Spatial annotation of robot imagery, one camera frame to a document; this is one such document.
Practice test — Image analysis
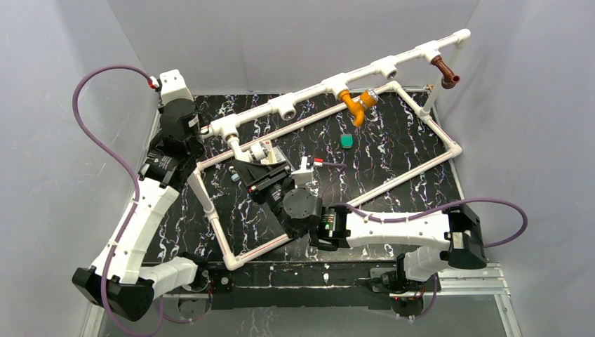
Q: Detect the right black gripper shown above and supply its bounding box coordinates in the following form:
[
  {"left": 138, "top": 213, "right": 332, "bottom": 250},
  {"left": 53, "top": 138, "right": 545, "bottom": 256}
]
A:
[{"left": 233, "top": 159, "right": 299, "bottom": 238}]

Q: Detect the white PVC pipe frame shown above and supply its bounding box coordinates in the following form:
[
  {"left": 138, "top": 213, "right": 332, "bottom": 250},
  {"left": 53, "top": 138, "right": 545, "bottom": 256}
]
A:
[{"left": 185, "top": 28, "right": 472, "bottom": 272}]

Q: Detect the white faucet chrome knob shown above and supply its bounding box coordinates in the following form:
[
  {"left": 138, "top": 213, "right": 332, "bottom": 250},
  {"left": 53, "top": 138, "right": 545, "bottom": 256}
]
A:
[{"left": 225, "top": 133, "right": 265, "bottom": 164}]

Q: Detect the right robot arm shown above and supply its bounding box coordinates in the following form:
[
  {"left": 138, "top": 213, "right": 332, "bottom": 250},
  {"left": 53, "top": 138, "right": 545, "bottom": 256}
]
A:
[{"left": 232, "top": 159, "right": 488, "bottom": 291}]

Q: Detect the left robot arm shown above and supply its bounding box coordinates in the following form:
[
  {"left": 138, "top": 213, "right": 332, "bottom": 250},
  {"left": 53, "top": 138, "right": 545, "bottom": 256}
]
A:
[{"left": 72, "top": 98, "right": 210, "bottom": 322}]

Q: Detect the clear plastic package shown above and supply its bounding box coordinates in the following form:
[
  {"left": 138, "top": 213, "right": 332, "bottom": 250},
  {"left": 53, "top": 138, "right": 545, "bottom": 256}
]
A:
[{"left": 267, "top": 146, "right": 294, "bottom": 170}]

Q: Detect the green tape roll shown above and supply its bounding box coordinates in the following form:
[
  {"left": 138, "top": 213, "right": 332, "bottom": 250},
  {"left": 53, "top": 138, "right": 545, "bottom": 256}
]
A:
[{"left": 340, "top": 134, "right": 354, "bottom": 149}]

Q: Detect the orange faucet chrome knob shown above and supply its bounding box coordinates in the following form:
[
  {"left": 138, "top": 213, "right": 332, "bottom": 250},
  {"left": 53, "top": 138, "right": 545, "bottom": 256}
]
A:
[{"left": 337, "top": 90, "right": 379, "bottom": 128}]

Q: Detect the brown faucet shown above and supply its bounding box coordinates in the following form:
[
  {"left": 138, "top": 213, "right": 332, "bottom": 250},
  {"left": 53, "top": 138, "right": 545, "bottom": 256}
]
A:
[{"left": 430, "top": 55, "right": 461, "bottom": 90}]

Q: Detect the light blue faucet handle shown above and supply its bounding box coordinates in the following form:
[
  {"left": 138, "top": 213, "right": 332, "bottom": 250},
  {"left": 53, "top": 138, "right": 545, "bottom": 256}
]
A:
[{"left": 229, "top": 167, "right": 240, "bottom": 183}]

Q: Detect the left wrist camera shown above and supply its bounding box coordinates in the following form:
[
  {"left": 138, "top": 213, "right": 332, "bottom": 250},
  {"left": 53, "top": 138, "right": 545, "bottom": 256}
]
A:
[{"left": 159, "top": 69, "right": 194, "bottom": 105}]

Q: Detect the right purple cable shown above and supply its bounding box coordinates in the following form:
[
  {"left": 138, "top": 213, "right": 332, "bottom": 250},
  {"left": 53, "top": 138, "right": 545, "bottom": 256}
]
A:
[{"left": 314, "top": 158, "right": 529, "bottom": 322}]

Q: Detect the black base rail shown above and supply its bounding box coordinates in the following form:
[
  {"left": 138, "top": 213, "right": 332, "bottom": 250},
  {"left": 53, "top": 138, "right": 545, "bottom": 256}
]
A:
[{"left": 130, "top": 260, "right": 507, "bottom": 312}]

